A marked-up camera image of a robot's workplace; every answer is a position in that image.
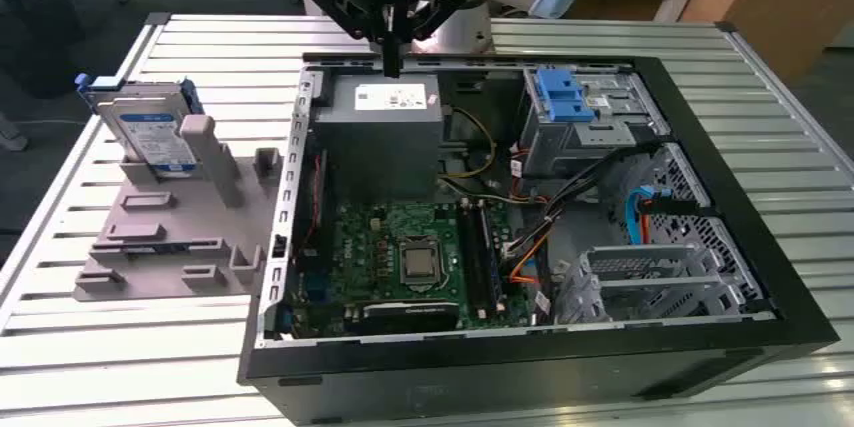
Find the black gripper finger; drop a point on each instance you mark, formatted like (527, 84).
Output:
(337, 7)
(434, 17)

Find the hard disk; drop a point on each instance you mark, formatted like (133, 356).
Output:
(150, 137)

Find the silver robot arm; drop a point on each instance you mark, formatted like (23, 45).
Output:
(468, 32)

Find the grey metal disk bay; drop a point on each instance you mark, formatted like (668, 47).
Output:
(668, 281)

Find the blue drive latch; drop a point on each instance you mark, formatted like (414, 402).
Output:
(555, 92)

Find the grey power supply unit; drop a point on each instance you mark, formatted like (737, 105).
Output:
(374, 162)

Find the grey optical drive cage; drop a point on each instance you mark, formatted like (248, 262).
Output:
(568, 147)

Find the green motherboard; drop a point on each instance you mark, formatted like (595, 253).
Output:
(374, 224)

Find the black CPU socket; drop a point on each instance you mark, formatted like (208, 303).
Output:
(420, 241)

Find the black chair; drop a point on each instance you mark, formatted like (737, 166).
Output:
(41, 37)

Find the black RAM stick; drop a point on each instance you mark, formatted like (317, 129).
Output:
(473, 257)

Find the silver CPU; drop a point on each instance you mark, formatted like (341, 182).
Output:
(418, 263)

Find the grey parts rack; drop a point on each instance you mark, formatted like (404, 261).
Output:
(181, 227)

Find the wooden cabinet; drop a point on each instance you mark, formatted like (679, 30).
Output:
(788, 7)

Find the white stand foot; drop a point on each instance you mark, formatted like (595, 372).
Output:
(14, 134)

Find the black graphics card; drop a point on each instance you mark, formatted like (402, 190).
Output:
(408, 318)

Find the black PC case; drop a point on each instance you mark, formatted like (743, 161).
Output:
(535, 387)

